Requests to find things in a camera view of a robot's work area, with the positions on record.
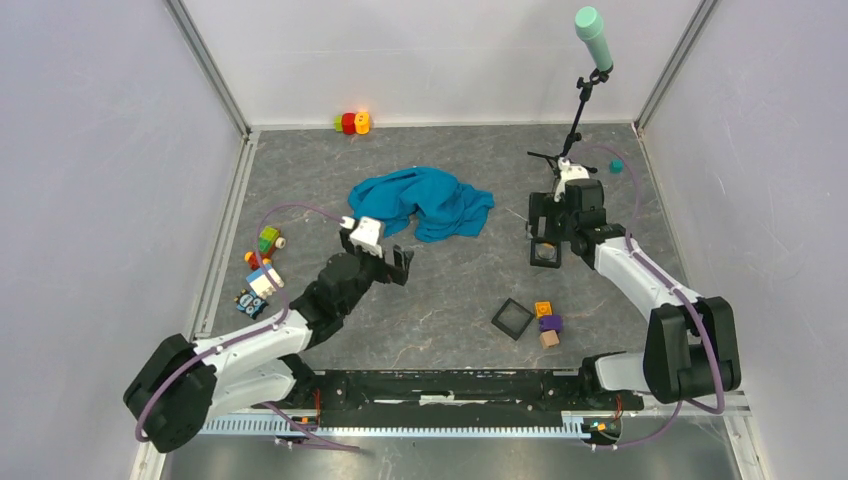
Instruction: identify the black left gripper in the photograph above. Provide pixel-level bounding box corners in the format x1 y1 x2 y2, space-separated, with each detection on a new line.
339 229 413 316

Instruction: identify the small white brooch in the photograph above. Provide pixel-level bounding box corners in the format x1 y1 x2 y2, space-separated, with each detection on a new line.
535 243 558 261

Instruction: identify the black square frame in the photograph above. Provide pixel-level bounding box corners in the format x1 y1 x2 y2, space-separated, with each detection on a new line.
530 239 562 269
491 298 535 341

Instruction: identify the teal blue cloth garment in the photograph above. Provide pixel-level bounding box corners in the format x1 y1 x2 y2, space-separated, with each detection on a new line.
347 167 495 243

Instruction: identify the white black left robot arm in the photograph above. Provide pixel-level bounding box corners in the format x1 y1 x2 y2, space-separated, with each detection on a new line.
123 229 414 453

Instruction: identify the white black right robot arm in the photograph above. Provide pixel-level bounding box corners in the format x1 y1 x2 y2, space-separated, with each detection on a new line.
527 179 742 409

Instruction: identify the small teal cube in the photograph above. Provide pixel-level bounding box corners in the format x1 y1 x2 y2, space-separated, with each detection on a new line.
609 159 624 174

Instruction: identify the colourful toy block train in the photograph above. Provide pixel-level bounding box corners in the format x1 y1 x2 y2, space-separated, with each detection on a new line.
244 225 287 271

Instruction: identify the orange toy block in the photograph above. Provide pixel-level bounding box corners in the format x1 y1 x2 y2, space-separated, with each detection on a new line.
534 301 553 319

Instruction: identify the purple toy block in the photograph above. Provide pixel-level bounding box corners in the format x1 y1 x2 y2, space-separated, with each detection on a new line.
538 314 564 334

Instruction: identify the black tripod microphone stand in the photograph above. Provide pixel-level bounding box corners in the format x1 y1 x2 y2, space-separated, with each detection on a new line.
526 67 613 192

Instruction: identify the green red orange toy stack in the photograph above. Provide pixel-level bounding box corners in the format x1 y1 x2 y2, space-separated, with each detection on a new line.
333 111 372 135

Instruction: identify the tan wooden cube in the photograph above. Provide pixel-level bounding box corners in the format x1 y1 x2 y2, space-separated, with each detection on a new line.
539 330 560 349

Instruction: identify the mint green microphone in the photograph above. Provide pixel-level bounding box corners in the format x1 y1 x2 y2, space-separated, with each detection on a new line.
574 6 614 72

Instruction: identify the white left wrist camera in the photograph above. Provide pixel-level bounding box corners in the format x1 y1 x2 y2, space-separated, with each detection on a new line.
340 216 385 258

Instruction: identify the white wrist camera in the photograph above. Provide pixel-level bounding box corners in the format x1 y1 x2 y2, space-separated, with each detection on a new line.
552 156 596 202
340 216 385 258

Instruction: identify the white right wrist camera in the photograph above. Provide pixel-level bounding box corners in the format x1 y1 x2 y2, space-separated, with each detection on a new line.
552 156 596 202

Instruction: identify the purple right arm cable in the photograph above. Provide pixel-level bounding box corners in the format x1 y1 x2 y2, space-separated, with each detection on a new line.
576 145 727 452

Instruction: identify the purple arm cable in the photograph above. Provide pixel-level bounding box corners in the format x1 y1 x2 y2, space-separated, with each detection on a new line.
134 202 366 453
576 145 727 452

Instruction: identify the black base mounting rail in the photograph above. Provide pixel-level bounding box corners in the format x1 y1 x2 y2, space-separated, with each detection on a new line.
275 369 644 428

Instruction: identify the white slotted cable duct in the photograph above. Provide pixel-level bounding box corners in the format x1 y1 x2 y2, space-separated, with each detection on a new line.
199 413 591 440

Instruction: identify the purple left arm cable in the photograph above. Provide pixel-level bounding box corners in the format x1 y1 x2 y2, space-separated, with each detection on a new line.
134 202 366 453

